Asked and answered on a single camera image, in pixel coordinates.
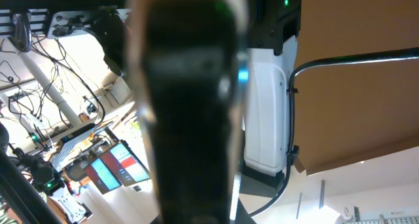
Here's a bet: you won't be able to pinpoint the black smartphone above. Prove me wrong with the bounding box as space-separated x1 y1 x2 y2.
126 0 249 223

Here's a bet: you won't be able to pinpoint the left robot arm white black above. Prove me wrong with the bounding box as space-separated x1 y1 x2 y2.
240 0 302 198

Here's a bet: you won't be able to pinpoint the computer monitors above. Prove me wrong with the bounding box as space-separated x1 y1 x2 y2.
83 140 151 195

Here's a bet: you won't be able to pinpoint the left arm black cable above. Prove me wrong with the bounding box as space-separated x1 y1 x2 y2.
248 47 419 217

